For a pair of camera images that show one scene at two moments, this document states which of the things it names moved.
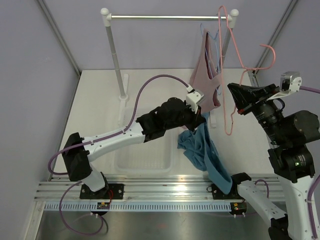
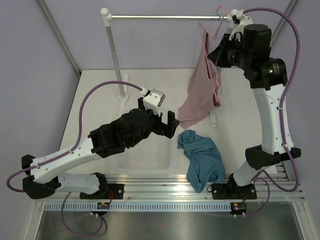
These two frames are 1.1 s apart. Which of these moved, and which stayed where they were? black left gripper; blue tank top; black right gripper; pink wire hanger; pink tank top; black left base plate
Moved: black right gripper; pink wire hanger; black left gripper; blue tank top
Stayed: pink tank top; black left base plate
